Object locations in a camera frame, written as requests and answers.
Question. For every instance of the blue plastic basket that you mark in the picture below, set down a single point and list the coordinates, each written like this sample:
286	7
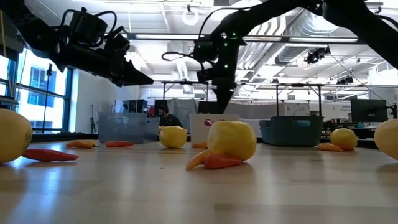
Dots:
292	133

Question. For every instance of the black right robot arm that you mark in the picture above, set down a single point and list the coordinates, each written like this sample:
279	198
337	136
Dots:
367	25

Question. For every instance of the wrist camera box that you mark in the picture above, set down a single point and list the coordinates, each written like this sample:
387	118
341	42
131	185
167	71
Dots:
88	29
205	51

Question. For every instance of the large window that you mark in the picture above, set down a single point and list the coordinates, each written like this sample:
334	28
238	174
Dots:
40	109

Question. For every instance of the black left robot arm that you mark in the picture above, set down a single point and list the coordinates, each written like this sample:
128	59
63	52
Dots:
34	40

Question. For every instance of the yellow toy lemon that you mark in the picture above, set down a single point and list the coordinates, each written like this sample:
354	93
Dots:
173	137
388	140
343	137
12	137
231	140

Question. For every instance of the translucent grey plastic basket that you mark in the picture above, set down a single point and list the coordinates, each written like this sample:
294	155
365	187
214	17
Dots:
124	127

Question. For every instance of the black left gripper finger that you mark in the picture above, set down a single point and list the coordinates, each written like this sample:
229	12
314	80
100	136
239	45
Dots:
132	76

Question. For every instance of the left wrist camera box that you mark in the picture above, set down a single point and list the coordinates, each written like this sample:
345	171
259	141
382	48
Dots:
88	29

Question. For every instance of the black ceiling camera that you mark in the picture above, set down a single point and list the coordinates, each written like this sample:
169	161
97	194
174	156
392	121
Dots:
314	56

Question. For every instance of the white plastic basket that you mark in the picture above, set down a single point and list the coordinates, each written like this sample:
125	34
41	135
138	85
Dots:
199	130

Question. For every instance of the overhead light bar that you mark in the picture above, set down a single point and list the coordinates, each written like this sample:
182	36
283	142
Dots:
280	39

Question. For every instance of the person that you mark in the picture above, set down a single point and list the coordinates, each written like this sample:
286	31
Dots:
169	119

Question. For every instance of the black monitor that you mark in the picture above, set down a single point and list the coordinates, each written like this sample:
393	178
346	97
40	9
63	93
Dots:
205	108
368	110

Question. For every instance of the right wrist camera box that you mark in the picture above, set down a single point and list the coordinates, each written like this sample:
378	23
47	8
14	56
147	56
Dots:
205	51

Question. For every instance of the grey curtain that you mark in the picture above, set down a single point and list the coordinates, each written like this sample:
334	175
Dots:
183	109

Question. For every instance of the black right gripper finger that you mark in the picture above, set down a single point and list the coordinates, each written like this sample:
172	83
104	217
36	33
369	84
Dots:
224	99

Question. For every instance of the orange toy carrot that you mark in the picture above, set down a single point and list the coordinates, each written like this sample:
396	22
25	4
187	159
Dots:
81	144
196	161

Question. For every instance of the black frame table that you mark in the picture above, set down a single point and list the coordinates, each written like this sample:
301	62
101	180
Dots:
186	82
298	84

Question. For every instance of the red chili pepper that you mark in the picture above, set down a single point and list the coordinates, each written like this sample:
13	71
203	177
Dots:
49	155

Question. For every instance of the red toy carrot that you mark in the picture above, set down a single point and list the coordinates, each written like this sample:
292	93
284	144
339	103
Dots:
220	162
348	149

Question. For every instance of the orange chili pepper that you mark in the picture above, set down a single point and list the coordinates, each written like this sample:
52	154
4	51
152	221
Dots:
329	147
199	145

